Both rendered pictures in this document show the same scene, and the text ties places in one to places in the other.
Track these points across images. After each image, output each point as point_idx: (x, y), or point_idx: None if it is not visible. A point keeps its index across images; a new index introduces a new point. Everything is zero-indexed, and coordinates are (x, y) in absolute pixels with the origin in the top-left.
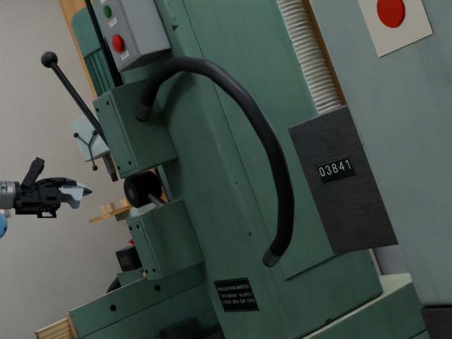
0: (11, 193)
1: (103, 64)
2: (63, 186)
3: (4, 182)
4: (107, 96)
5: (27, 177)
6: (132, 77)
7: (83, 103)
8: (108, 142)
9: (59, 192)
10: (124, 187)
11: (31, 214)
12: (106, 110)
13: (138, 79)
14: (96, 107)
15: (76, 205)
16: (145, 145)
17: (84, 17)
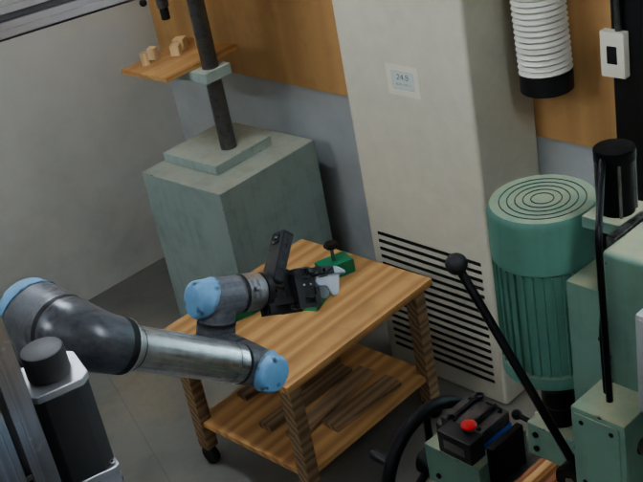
0: (266, 296)
1: (537, 293)
2: (319, 275)
3: (255, 280)
4: (614, 430)
5: (278, 266)
6: (618, 373)
7: (506, 343)
8: (581, 453)
9: (318, 288)
10: (558, 471)
11: (278, 314)
12: (601, 436)
13: (631, 383)
14: (581, 421)
15: (325, 293)
16: (637, 479)
17: (531, 237)
